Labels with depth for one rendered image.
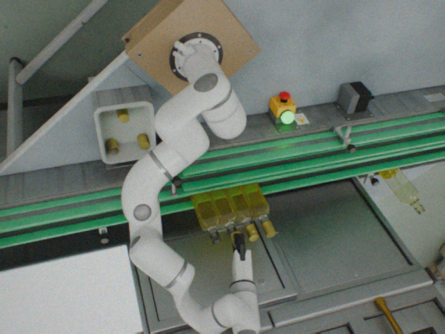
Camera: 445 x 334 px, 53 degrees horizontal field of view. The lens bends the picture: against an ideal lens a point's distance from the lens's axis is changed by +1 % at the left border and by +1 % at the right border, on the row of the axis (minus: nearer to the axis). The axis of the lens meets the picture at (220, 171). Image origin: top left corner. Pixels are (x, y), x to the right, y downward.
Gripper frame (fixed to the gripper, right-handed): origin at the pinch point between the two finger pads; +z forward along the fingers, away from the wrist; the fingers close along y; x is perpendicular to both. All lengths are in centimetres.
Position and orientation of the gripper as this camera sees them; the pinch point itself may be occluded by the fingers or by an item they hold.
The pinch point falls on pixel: (238, 243)
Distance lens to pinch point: 138.6
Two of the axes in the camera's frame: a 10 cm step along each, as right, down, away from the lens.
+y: 0.7, -7.1, -7.1
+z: -0.5, -7.1, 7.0
